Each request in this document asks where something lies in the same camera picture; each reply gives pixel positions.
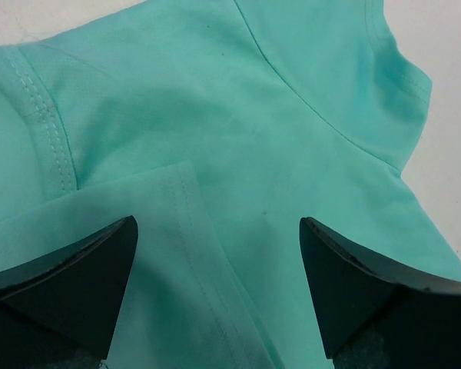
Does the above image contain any mint green t-shirt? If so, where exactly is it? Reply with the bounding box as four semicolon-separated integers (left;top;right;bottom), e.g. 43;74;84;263
0;1;461;368

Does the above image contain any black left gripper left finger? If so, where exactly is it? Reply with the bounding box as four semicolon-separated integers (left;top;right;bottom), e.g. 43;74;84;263
0;216;138;368

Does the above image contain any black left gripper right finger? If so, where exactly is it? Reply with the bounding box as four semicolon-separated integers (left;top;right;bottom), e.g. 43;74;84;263
299;218;461;368

